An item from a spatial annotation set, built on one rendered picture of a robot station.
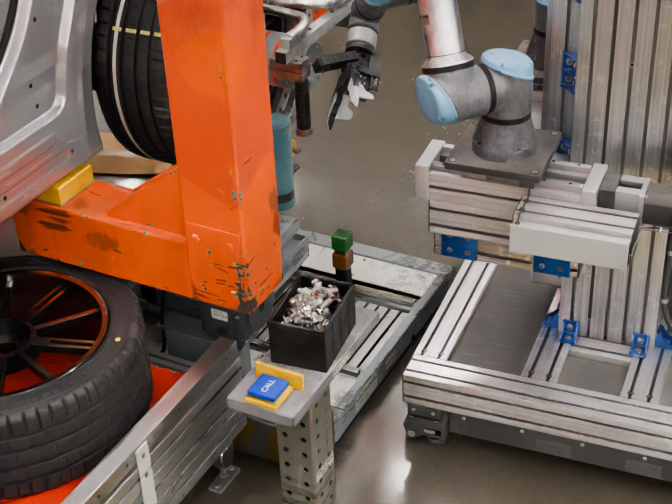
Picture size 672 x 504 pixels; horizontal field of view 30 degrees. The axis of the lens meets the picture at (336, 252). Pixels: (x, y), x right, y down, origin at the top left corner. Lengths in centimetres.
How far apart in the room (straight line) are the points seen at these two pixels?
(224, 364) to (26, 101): 77
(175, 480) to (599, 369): 110
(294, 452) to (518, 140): 90
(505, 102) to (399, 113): 210
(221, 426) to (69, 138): 79
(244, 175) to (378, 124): 213
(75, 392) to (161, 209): 47
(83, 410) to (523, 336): 119
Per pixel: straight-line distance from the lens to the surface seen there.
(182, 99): 269
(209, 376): 298
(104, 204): 308
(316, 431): 294
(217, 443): 311
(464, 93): 275
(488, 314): 341
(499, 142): 286
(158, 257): 297
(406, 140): 470
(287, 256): 374
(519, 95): 282
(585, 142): 305
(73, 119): 306
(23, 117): 296
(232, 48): 259
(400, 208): 427
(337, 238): 290
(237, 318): 322
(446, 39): 275
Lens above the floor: 222
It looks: 33 degrees down
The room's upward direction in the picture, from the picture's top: 3 degrees counter-clockwise
